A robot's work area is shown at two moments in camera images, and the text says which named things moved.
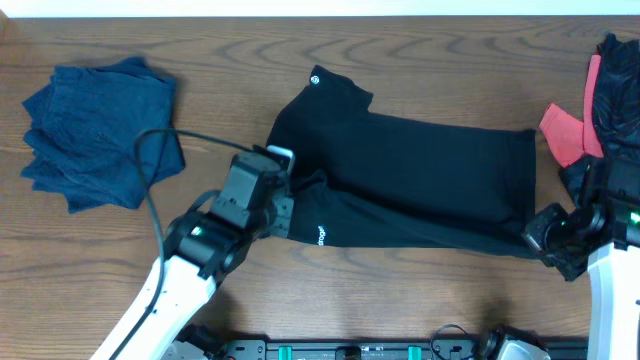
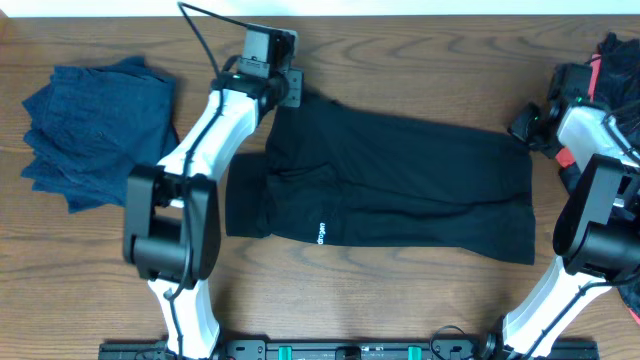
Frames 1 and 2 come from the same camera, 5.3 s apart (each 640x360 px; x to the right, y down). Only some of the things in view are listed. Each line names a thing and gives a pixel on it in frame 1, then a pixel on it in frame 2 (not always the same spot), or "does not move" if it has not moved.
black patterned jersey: x=616 y=95 does not move
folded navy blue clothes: x=85 y=127 does not move
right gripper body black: x=554 y=237 to x=527 y=127
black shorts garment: x=364 y=179 does not move
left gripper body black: x=284 y=206 to x=292 y=97
